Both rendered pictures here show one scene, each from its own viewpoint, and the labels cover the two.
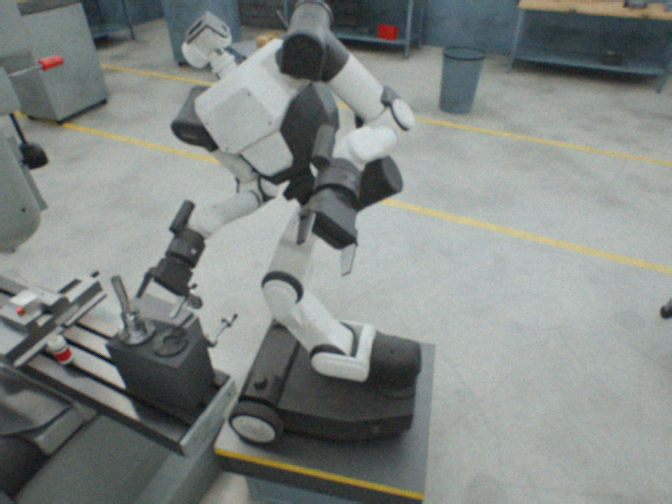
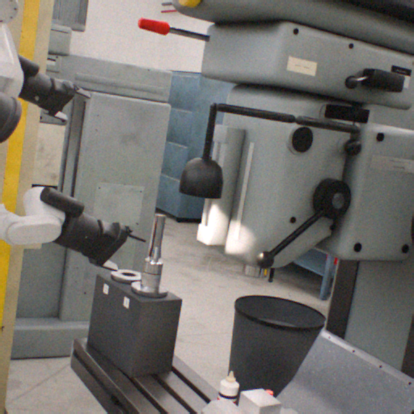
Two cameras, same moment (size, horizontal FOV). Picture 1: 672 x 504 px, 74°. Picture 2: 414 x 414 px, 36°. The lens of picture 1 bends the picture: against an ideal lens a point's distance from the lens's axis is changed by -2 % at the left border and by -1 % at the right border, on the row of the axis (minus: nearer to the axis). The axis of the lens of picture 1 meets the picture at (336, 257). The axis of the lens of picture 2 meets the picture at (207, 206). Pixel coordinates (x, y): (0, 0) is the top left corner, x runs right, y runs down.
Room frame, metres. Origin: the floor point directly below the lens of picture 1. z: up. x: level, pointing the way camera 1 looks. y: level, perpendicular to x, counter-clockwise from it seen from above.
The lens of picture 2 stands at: (1.99, 1.39, 1.58)
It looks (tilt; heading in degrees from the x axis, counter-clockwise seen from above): 9 degrees down; 212
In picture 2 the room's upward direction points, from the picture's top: 9 degrees clockwise
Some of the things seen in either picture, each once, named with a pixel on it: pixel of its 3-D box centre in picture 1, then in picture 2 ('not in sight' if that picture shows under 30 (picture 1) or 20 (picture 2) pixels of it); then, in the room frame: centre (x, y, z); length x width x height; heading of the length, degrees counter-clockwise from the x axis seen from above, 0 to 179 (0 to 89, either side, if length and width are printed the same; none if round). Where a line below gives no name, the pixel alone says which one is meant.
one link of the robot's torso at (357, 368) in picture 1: (344, 348); not in sight; (1.09, -0.03, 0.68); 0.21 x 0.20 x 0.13; 77
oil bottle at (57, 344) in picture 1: (58, 346); (227, 395); (0.84, 0.80, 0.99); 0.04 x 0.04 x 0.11
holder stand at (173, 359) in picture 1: (162, 360); (133, 318); (0.76, 0.47, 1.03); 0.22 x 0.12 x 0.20; 71
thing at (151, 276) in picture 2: (133, 322); (151, 275); (0.78, 0.51, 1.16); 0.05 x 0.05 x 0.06
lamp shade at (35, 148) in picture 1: (29, 153); (202, 175); (1.11, 0.82, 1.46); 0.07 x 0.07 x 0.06
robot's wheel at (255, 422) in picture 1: (255, 423); not in sight; (0.89, 0.30, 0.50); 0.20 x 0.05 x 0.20; 77
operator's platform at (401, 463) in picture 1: (335, 417); not in sight; (1.10, 0.00, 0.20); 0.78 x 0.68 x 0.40; 77
